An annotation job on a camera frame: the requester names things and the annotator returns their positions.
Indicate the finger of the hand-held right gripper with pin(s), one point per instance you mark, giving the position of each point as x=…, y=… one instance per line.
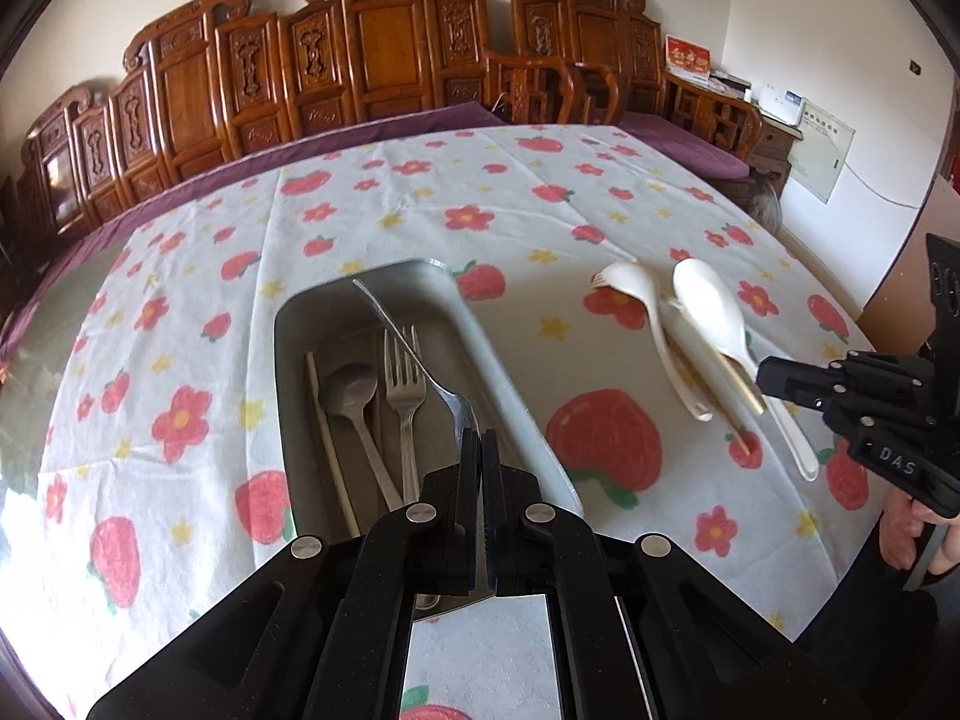
x=795, y=373
x=821, y=403

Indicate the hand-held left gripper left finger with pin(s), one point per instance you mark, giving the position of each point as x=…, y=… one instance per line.
x=450, y=525

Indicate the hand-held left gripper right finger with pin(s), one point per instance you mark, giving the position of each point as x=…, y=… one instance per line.
x=517, y=532

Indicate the brown wooden chopstick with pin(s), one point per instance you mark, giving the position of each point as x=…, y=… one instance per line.
x=739, y=414
x=752, y=394

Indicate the white plastic spoon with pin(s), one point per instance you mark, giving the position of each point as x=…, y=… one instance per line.
x=709, y=307

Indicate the metal fork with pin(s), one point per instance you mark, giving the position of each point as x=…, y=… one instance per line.
x=405, y=405

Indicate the white plastic fork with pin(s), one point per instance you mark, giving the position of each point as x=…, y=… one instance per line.
x=664, y=345

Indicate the pale wooden chopstick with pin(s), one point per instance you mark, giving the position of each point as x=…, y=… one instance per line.
x=326, y=435

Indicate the metal spoon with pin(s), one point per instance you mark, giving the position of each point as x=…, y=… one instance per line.
x=346, y=394

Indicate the rectangular metal tray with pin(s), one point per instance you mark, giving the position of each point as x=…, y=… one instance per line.
x=439, y=296

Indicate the person's right hand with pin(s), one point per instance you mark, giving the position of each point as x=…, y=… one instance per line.
x=896, y=540

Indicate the brown wooden board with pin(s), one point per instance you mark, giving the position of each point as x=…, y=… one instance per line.
x=911, y=262

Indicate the plastic bag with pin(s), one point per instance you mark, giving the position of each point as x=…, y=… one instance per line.
x=765, y=202

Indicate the white chart board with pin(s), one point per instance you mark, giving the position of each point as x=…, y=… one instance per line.
x=821, y=154

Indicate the purple armchair cushion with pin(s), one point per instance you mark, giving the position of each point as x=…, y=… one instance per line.
x=682, y=139

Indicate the white box device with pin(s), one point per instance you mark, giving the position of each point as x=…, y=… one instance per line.
x=784, y=106

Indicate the stack of papers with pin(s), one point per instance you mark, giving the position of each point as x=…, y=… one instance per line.
x=729, y=84

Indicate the strawberry printed tablecloth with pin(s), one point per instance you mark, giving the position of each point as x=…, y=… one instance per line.
x=525, y=187

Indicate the red desk calendar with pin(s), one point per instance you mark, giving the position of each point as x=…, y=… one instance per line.
x=688, y=58

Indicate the carved wooden armchair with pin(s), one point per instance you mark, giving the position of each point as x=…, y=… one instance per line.
x=592, y=22

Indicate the carved wooden sofa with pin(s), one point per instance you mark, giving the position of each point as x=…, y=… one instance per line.
x=382, y=45

